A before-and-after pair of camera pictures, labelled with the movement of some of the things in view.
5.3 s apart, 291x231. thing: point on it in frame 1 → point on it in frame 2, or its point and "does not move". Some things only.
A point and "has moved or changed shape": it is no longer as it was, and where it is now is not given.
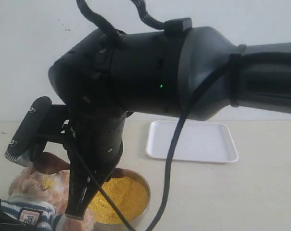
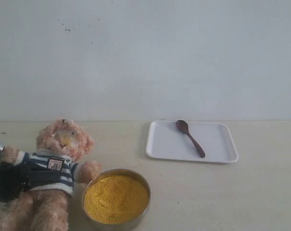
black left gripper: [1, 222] → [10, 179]
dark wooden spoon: [46, 163] → [183, 126]
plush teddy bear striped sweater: [41, 201] has moved or changed shape
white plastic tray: [199, 141] does not move
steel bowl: [131, 192] does not move
